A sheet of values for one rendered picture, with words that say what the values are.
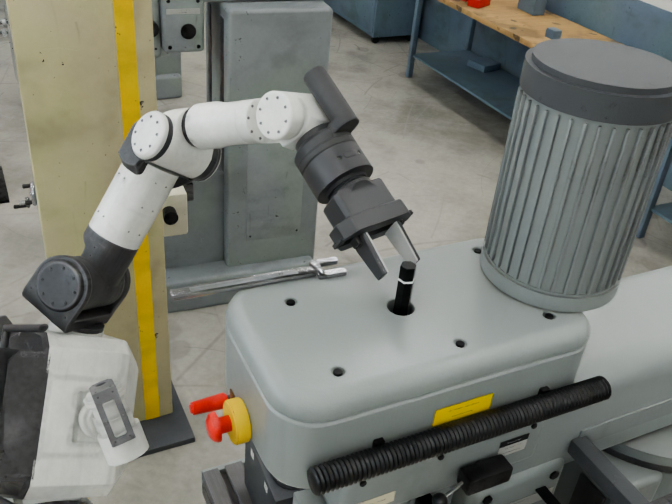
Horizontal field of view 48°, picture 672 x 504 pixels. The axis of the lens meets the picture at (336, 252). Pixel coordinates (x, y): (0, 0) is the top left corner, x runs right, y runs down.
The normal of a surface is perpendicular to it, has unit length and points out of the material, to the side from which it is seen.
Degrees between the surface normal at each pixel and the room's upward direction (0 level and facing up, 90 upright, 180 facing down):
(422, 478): 90
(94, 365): 58
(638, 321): 0
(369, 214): 30
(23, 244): 0
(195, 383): 0
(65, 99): 90
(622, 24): 90
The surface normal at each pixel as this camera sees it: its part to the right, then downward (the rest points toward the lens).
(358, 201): 0.39, -0.49
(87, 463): 0.66, -0.08
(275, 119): -0.60, 0.11
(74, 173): 0.43, 0.52
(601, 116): -0.28, 0.50
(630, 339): 0.08, -0.83
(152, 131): -0.58, -0.22
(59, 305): -0.22, 0.04
